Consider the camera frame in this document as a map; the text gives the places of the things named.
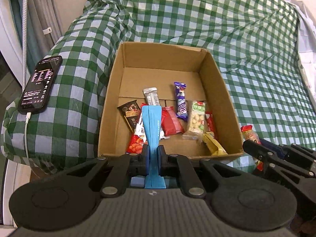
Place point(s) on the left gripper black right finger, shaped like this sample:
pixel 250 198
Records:
pixel 179 167

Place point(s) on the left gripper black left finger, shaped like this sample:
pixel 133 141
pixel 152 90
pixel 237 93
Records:
pixel 123 169

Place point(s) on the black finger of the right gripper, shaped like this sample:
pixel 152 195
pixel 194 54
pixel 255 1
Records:
pixel 294 154
pixel 300 181

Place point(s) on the red spicy snack packet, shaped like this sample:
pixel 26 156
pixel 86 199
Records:
pixel 138 139

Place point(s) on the small red snack packet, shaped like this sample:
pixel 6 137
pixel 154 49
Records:
pixel 170 123

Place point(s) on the green nut snack packet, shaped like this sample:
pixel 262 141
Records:
pixel 196 121

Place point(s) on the yellow snack packet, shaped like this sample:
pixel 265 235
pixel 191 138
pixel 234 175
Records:
pixel 213 145

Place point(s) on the purple chocolate bar packet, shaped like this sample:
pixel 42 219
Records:
pixel 181 101

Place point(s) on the light blue stick packet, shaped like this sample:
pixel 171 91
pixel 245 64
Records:
pixel 151 117

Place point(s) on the black cracker snack packet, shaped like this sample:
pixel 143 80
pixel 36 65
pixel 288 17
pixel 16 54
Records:
pixel 130 111

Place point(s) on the silver stick snack packet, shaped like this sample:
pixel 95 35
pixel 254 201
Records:
pixel 151 96

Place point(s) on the thin red stick packet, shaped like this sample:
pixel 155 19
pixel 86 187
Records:
pixel 211 124

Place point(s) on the brown cardboard box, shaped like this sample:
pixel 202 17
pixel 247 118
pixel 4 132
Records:
pixel 140 65

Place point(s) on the black smartphone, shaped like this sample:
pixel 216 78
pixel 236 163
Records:
pixel 36 94

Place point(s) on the green checkered sofa cover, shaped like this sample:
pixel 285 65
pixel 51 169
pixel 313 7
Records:
pixel 253 42

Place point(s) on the white cloth on sofa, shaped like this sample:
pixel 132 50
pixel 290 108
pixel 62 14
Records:
pixel 306 46

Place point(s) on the grey curtain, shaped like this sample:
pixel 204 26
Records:
pixel 46 21

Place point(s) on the white door frame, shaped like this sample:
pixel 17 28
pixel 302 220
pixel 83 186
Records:
pixel 10 45

